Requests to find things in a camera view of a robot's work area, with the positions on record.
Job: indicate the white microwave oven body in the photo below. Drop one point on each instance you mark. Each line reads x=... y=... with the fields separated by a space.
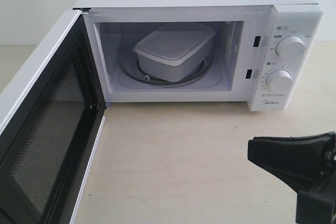
x=244 y=47

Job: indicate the microwave door black window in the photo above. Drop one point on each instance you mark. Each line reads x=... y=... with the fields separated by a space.
x=52 y=113

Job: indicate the lower white control knob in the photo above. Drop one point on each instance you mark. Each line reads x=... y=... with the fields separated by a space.
x=279 y=81

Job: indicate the white control knob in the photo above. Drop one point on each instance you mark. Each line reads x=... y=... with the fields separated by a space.
x=290 y=48
x=279 y=81

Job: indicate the white plastic lidded container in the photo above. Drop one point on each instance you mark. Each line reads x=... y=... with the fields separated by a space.
x=174 y=50

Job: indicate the glass turntable plate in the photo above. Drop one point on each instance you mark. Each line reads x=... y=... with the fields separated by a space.
x=130 y=66

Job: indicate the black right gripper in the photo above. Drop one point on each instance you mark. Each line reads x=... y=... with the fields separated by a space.
x=307 y=165

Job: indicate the upper white control knob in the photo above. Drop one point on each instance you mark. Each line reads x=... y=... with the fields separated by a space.
x=290 y=48

